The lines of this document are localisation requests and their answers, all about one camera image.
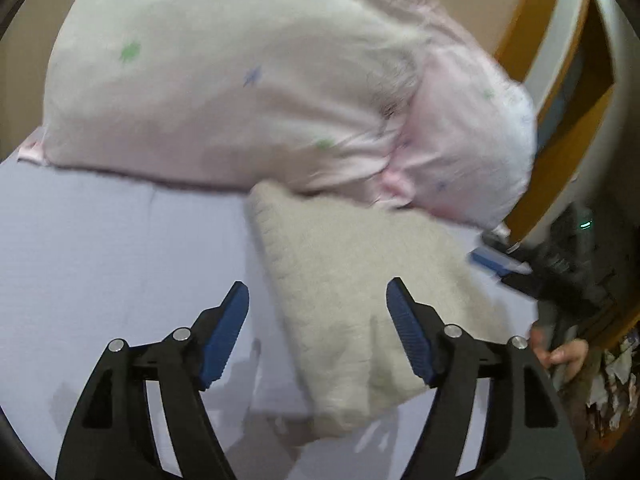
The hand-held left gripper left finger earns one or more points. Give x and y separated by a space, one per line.
224 334

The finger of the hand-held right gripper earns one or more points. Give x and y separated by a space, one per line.
520 286
495 261

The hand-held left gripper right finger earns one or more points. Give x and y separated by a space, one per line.
410 327

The person's right hand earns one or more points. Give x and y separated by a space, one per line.
562 352

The lavender bed sheet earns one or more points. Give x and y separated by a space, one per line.
125 270

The patterned cloth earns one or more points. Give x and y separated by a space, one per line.
607 385

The white and wooden furniture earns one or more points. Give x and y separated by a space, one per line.
560 110

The pink star-print pillow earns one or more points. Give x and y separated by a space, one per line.
240 90

